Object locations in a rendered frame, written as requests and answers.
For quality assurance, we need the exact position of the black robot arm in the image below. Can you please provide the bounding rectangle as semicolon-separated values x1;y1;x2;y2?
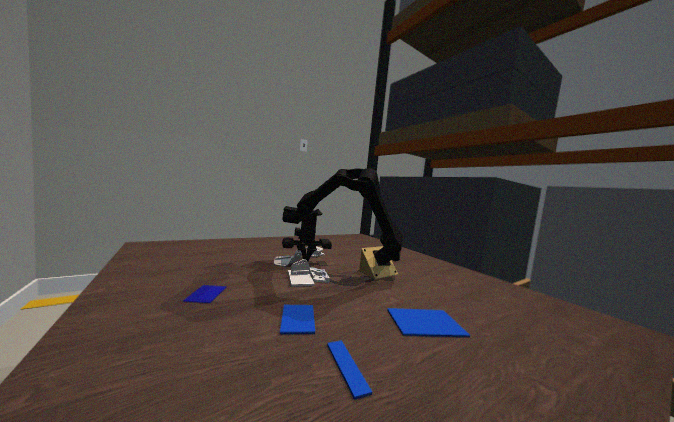
282;168;403;266

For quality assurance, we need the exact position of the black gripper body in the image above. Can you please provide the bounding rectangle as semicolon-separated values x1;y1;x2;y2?
282;225;332;249

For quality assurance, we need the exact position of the blue flat bar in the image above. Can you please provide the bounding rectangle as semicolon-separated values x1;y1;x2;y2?
327;340;372;400

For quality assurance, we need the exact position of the blue flat rectangular plate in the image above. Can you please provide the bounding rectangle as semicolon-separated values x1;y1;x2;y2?
280;305;315;334
183;285;227;303
387;308;470;338

